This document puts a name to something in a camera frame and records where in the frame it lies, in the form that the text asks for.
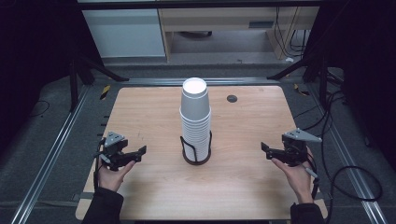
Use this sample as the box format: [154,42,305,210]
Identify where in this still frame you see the right hand-held gripper cable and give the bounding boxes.
[304,153,322,201]

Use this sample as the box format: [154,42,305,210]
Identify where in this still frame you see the thin black floor cable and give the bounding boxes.
[28,99,51,119]

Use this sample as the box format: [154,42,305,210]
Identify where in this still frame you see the stack of white paper cups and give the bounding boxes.
[178,77,212,163]

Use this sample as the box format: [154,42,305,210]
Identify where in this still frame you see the person's left hand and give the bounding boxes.
[98,157,137,192]

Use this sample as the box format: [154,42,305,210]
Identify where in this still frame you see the black wire cup holder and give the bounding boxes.
[179,130,213,166]

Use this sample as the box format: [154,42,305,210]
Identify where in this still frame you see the bundle of black desk cables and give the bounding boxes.
[273,7,310,59]

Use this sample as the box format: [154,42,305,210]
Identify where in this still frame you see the person's right hand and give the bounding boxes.
[271,147,316,205]

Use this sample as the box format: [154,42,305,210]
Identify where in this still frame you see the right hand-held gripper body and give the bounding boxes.
[281,128,323,167]

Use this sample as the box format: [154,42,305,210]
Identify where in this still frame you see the yellow black tape strip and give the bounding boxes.
[292,82,311,97]
[99,84,112,101]

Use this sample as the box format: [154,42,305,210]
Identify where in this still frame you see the long black floor cable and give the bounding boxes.
[293,89,384,224]

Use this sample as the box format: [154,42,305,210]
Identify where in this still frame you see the white cabinet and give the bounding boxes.
[81,8,167,59]

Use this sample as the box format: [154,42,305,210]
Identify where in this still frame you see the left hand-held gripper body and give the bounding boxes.
[94,131,138,172]

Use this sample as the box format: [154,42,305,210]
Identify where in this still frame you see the black metal stand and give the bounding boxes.
[266,46,330,108]
[68,46,131,113]

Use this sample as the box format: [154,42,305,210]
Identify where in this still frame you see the metal floor rail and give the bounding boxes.
[120,77,282,87]
[9,85,92,224]
[306,83,389,224]

